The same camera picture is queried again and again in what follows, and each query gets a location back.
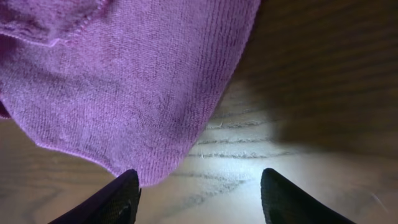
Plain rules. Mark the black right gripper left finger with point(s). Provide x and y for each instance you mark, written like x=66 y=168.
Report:
x=116 y=203

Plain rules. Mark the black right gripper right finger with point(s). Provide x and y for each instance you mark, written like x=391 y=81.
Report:
x=283 y=202

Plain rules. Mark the purple microfibre cloth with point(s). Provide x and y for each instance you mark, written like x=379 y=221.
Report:
x=127 y=84

